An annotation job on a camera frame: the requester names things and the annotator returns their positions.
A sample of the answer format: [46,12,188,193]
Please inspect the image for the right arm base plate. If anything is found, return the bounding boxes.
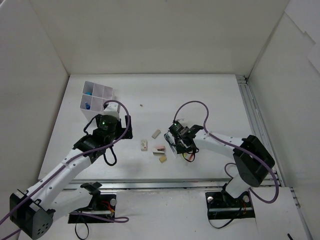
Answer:
[205,191,256,220]

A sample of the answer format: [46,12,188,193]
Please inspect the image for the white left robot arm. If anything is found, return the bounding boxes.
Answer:
[9,114,133,240]

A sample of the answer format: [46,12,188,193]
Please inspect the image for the white compartment organizer box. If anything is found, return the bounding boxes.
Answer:
[79,81,115,122]

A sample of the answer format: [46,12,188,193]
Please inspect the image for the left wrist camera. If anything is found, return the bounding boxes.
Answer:
[102,103,120,120]

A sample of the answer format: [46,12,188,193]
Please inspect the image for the purple cap pen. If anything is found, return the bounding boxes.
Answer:
[164,133,177,157]

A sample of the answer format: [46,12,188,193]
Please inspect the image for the aluminium rail front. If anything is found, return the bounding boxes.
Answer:
[62,177,281,192]

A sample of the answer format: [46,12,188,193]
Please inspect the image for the pink black eraser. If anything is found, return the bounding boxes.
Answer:
[152,145,166,156]

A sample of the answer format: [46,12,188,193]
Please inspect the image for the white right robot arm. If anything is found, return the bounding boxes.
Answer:
[168,121,279,206]

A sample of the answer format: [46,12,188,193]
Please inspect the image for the aluminium rail right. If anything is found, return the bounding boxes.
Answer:
[235,74,285,187]

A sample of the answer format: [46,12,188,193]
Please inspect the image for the white eraser red label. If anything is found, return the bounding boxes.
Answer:
[140,139,148,152]

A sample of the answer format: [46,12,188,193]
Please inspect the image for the aluminium rail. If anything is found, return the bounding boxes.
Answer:
[62,177,281,192]
[235,74,285,187]

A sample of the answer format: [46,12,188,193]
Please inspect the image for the small tan eraser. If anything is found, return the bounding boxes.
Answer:
[159,155,167,163]

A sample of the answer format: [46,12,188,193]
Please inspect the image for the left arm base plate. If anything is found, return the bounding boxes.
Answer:
[67,193,117,224]

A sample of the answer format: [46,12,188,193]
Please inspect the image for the beige long eraser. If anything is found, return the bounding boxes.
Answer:
[151,129,161,139]

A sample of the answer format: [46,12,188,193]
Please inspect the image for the teal cap pen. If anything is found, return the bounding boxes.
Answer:
[165,135,178,158]

